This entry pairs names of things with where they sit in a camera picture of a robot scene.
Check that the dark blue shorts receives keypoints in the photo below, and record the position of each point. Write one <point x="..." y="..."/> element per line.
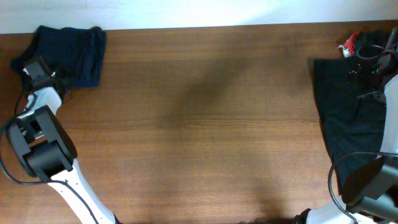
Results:
<point x="77" y="54"/>

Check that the black garment on table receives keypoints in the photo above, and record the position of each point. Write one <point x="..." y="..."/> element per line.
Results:
<point x="352" y="128"/>

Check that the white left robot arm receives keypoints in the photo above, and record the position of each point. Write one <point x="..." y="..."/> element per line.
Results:
<point x="44" y="149"/>

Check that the red and white cloth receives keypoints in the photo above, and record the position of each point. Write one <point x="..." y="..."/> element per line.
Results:
<point x="348" y="48"/>

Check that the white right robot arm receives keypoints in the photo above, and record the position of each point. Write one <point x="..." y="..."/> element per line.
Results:
<point x="369" y="194"/>

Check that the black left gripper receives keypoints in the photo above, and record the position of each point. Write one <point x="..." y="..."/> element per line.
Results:
<point x="68" y="76"/>

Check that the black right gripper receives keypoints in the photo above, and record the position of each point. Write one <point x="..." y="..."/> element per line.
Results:
<point x="369" y="66"/>

